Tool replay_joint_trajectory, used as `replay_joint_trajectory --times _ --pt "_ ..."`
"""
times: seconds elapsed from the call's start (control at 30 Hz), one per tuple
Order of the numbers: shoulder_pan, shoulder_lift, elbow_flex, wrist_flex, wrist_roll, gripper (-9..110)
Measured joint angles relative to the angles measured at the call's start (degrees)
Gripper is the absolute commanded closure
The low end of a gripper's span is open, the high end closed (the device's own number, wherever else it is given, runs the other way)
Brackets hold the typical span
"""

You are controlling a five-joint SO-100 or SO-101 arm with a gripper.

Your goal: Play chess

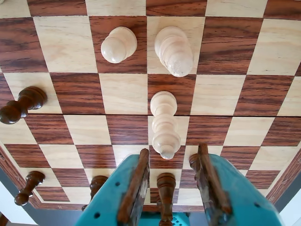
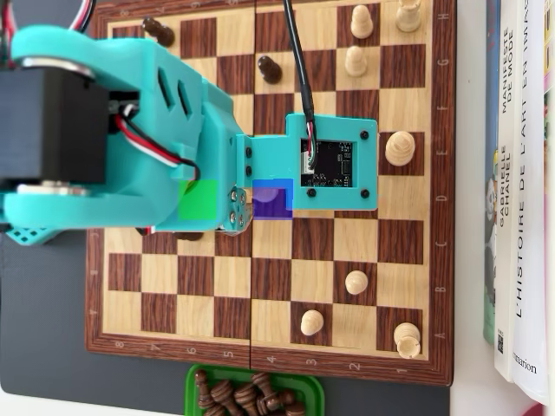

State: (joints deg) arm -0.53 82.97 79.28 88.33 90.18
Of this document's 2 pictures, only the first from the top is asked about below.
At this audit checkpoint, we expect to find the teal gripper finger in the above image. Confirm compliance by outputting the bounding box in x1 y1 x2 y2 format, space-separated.
74 148 151 226
195 143 283 226

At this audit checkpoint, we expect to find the dark wooden king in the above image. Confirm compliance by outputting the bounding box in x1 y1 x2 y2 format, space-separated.
157 200 174 226

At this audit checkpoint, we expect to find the dark wooden bishop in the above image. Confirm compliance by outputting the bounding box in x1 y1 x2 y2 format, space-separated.
156 173 176 222

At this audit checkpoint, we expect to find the wooden chessboard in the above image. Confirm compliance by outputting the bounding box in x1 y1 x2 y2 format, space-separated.
0 0 301 212

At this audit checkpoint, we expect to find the light wooden pawn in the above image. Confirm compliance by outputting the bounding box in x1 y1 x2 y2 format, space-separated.
100 26 138 64

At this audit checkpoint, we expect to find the light pawn centre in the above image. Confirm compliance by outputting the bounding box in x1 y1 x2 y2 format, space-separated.
154 25 195 78

